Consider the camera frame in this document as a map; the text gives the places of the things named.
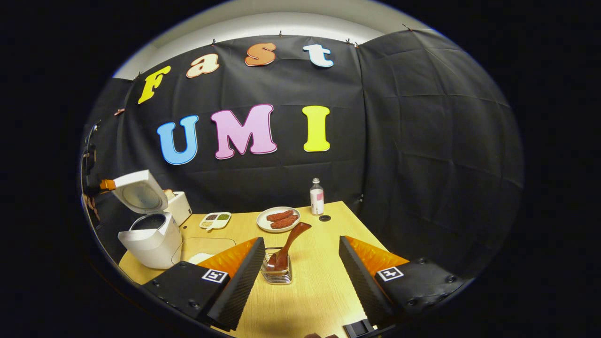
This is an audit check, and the white round plate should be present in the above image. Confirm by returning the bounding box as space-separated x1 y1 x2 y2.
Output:
256 207 301 233

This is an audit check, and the black backdrop cloth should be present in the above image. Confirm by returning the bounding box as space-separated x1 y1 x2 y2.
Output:
80 29 524 277

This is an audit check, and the white divided seasoning dish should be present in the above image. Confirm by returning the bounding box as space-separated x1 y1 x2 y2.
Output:
200 212 231 230

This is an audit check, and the wire chopstick holder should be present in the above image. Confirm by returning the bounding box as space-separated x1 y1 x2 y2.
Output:
261 247 293 285

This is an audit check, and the white rice cooker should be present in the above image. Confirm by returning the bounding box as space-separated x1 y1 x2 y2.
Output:
113 170 183 269

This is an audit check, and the clear plastic rice container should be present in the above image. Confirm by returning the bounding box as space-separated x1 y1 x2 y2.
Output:
171 237 236 266

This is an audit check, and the white toaster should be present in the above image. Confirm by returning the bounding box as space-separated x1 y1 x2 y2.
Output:
164 189 193 227

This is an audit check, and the clear bottle with pink label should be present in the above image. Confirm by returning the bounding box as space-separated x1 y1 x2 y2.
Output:
310 178 324 215

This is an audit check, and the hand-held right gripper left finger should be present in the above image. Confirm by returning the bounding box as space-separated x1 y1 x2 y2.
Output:
141 237 267 331

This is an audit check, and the brown wooden spoon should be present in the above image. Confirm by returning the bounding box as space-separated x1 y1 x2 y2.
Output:
267 222 312 272

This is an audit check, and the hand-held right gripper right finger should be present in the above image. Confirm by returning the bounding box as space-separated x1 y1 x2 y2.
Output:
339 236 470 329

